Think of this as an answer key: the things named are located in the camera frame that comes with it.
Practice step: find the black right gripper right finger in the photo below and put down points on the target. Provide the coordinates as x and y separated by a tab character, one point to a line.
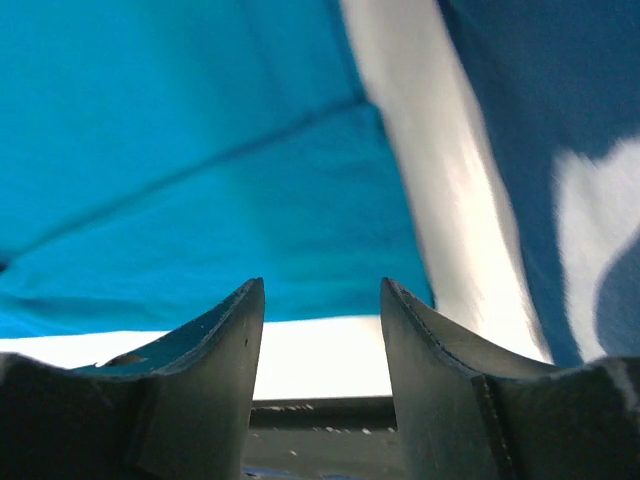
469	409

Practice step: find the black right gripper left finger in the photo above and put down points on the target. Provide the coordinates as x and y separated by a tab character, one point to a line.
175	408

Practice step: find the bright blue t-shirt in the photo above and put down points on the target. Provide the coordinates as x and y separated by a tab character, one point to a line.
155	155

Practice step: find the folded navy printed t-shirt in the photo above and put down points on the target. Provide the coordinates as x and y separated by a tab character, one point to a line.
558	86

